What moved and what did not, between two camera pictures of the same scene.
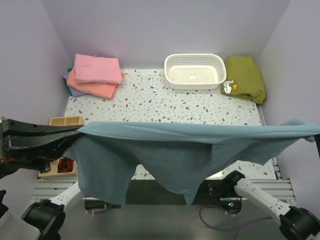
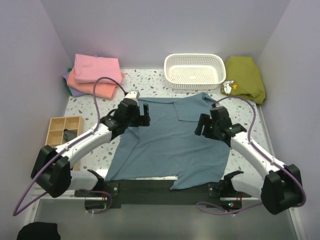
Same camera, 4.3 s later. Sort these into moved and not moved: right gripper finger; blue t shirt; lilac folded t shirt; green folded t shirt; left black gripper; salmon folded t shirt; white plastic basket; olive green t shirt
Moved: left black gripper; right gripper finger; blue t shirt
Not moved: white plastic basket; salmon folded t shirt; olive green t shirt; lilac folded t shirt; green folded t shirt
